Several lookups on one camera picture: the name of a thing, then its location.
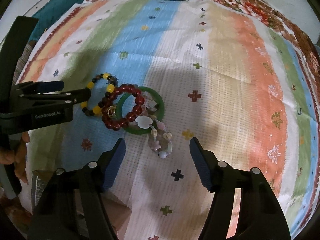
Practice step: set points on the striped pastel cloth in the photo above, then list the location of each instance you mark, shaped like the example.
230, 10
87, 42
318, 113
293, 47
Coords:
244, 91

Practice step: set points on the grey striped rolled cloth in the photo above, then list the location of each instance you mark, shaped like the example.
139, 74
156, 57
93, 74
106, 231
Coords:
23, 60

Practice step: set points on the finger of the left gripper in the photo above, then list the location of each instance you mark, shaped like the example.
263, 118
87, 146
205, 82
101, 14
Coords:
37, 86
49, 100

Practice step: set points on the person's left hand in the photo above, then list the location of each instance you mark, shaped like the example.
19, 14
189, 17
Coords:
18, 158

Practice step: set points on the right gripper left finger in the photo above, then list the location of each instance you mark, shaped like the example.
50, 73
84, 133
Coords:
107, 166

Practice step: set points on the silver metal tin box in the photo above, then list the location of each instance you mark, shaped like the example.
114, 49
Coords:
72, 207

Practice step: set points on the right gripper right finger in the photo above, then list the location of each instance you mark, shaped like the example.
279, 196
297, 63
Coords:
260, 214

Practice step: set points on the teal pillow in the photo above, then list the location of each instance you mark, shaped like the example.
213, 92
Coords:
49, 14

